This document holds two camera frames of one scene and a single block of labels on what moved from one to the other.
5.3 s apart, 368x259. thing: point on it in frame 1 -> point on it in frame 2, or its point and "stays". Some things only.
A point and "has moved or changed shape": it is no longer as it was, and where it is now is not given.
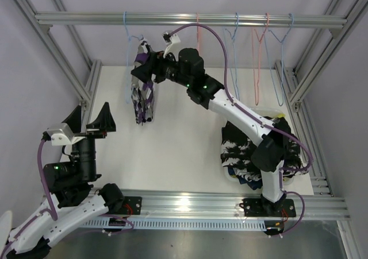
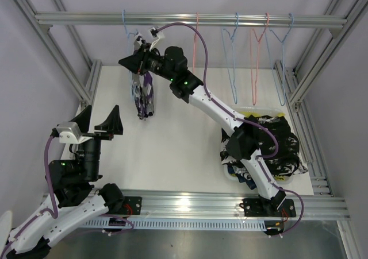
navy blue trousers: x=254 y=184 stays
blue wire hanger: x=229 y=42 has moved or changed shape
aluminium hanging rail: x=181 y=19 stays
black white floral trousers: x=237 y=149 stays
